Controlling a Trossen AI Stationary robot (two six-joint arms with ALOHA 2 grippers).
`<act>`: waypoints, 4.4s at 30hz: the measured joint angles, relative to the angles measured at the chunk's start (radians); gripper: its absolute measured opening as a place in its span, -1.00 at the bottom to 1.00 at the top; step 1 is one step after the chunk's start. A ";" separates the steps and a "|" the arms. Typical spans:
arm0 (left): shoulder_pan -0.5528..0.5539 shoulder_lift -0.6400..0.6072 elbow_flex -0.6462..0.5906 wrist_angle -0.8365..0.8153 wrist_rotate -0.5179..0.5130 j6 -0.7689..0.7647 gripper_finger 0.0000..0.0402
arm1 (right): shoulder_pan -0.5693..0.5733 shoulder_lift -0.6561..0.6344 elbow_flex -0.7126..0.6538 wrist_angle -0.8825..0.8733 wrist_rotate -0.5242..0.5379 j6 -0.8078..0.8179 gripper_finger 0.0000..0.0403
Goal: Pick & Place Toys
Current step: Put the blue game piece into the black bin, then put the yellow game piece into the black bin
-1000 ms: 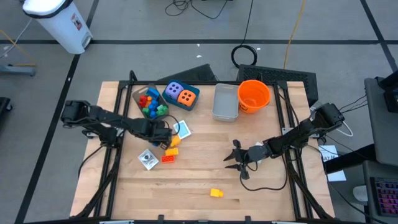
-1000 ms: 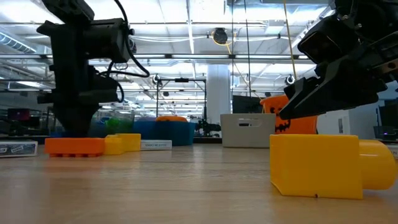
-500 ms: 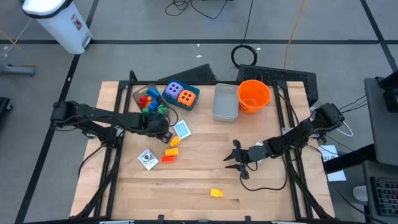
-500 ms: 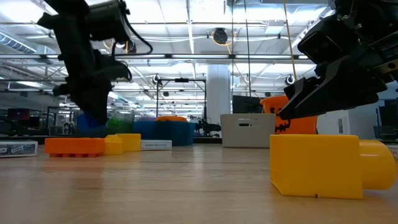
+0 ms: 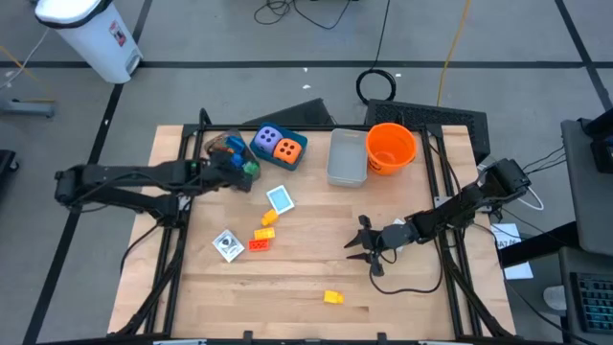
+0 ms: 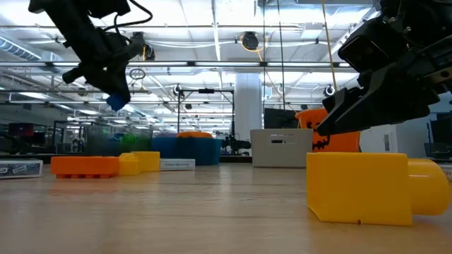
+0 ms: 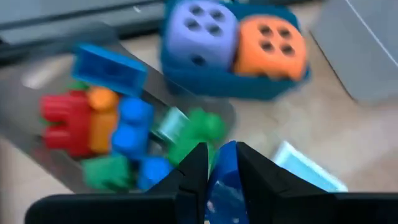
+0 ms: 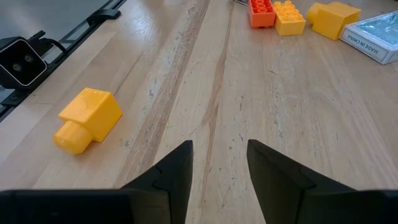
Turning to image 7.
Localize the smoky grey translucent bin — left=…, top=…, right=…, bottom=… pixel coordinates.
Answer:
left=0, top=21, right=237, bottom=195

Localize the blue-backed card deck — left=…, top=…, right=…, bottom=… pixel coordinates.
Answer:
left=272, top=140, right=349, bottom=193

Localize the blue plastic bin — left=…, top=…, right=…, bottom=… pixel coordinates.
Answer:
left=160, top=0, right=312, bottom=101

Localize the small blue brick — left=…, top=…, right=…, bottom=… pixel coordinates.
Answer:
left=205, top=140, right=249, bottom=224

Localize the orange foam die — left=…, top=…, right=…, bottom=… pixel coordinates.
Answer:
left=233, top=14, right=308, bottom=82

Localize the blue two-stud toy block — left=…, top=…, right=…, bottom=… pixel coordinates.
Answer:
left=111, top=96, right=155, bottom=159

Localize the purple foam die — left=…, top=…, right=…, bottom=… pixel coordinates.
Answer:
left=166, top=0, right=239, bottom=69

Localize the teal brick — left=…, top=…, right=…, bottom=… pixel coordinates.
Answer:
left=152, top=107, right=190, bottom=146

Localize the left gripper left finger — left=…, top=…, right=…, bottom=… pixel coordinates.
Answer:
left=146, top=142, right=209, bottom=224

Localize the light grey plastic bin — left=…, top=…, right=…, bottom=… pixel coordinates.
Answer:
left=310, top=0, right=398, bottom=105

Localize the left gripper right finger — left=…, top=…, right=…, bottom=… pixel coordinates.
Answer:
left=236, top=141, right=398, bottom=224

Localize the green toy block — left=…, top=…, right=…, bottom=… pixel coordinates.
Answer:
left=167, top=108, right=226, bottom=166

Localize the orange toy block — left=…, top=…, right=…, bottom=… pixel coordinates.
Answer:
left=86, top=86, right=121, bottom=155

